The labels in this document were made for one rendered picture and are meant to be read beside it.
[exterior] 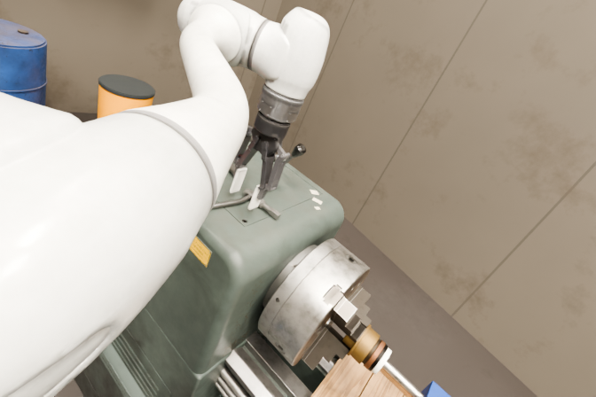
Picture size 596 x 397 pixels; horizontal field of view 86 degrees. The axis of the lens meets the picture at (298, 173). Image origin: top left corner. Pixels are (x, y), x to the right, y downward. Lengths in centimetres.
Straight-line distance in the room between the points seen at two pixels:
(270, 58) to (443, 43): 254
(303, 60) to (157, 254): 50
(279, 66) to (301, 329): 56
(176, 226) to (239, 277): 51
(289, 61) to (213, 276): 47
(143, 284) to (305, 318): 63
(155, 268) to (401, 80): 306
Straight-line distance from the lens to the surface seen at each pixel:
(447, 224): 303
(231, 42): 63
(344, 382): 110
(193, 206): 21
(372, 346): 89
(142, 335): 114
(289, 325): 81
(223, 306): 76
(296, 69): 63
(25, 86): 283
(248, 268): 70
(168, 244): 19
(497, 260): 299
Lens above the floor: 172
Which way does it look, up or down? 26 degrees down
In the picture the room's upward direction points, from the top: 25 degrees clockwise
